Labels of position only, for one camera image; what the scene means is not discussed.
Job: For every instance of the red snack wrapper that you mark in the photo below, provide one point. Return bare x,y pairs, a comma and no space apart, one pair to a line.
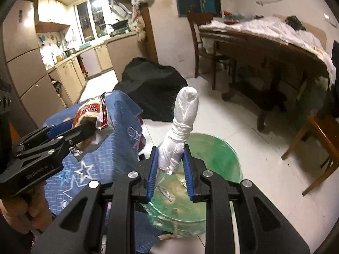
92,108

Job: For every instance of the person's left hand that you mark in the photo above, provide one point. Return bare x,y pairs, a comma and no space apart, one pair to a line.
16,211

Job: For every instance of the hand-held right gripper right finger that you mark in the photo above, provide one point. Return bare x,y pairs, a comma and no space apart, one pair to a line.
188,174

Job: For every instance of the light wooden chair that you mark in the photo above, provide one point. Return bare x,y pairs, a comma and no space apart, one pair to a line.
320,135

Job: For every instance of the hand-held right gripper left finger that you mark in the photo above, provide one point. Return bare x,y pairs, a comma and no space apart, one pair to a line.
151,174

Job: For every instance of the range hood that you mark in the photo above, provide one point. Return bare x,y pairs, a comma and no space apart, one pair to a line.
120,6

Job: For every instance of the black cloth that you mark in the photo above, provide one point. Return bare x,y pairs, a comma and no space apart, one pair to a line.
153,90

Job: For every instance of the black item on table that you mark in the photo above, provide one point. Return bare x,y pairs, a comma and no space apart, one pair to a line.
294,22

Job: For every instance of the white table cloth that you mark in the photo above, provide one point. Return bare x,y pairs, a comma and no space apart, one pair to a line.
267,29

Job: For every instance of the hanging plastic bags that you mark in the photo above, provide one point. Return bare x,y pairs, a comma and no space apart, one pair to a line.
140,5

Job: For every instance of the kitchen base cabinets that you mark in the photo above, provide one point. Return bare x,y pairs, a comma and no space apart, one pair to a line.
119,53

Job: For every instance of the blue star-printed cloth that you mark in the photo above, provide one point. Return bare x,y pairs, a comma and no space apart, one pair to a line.
119,143

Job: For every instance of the green plastic bin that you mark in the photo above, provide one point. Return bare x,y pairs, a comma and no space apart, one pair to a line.
212,158

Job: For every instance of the kitchen wall cabinet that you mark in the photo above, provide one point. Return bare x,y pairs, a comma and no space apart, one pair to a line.
50,13

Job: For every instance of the wooden dining table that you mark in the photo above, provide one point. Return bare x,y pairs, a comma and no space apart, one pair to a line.
264,50

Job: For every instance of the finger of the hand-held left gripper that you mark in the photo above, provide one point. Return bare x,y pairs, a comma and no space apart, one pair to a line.
61,129
76,136

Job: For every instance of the white wall socket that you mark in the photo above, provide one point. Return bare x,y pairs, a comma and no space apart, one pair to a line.
327,17

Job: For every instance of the black wok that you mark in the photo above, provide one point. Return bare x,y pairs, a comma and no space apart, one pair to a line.
117,24

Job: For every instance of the colourful items on table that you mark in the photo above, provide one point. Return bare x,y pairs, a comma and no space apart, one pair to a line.
234,17

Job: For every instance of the black chair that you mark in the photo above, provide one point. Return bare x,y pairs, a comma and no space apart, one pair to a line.
335,53

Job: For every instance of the kitchen window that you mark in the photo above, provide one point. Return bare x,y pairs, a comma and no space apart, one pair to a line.
90,18

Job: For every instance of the dark wooden chair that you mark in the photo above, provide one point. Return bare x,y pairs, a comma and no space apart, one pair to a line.
197,39

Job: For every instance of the white knotted tissue bundle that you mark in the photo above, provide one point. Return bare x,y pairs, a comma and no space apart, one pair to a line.
182,116

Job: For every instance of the metal kettle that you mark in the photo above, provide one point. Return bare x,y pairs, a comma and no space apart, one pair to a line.
69,51

